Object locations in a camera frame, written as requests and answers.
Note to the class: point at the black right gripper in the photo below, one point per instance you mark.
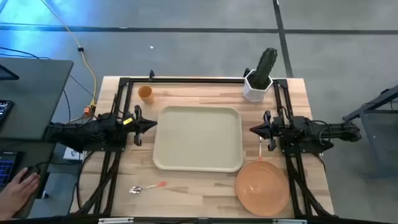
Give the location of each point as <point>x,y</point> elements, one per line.
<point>271,129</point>

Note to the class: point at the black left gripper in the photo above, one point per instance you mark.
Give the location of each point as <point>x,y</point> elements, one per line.
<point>138,124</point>

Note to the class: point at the orange plastic cup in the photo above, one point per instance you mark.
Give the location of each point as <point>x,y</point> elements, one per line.
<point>146,95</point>

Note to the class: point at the beige plastic tray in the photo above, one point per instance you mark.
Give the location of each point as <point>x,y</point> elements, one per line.
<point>199,140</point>

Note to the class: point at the orange plastic plate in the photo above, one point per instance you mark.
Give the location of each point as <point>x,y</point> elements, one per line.
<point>262,188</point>

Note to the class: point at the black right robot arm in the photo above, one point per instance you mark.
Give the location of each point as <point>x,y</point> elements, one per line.
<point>339,130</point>

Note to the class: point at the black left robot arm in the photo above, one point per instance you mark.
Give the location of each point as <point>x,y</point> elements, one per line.
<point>87,132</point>

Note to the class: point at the white hexagonal plant pot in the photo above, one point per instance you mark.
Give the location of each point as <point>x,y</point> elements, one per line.
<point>253,95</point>

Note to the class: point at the green cactus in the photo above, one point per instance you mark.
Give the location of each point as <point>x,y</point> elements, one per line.
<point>264,68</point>

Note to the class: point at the white printed paper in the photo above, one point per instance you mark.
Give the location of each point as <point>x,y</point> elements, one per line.
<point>73,154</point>

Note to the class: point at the dark grey desk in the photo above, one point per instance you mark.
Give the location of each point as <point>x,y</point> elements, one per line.
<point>37,99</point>

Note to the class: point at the black computer mouse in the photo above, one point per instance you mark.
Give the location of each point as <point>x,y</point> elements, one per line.
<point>31,171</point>

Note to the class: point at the black keyboard with lit keys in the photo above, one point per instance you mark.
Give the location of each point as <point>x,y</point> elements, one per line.
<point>4,112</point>

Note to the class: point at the black backlit keyboard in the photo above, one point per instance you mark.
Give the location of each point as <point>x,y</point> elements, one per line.
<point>7,168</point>

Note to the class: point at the person's hand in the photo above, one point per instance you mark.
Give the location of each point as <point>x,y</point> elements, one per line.
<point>15,193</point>

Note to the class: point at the laptop screen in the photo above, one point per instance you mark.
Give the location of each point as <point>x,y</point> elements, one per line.
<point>6,74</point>

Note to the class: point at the black aluminium rig frame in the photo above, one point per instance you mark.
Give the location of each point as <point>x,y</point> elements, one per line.
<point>186,80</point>

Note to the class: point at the silver metal bracket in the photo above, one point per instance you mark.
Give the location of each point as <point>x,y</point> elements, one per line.
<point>289,221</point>
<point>115,221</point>

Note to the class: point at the grey metal table frame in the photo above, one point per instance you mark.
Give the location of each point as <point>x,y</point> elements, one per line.
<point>370,124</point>

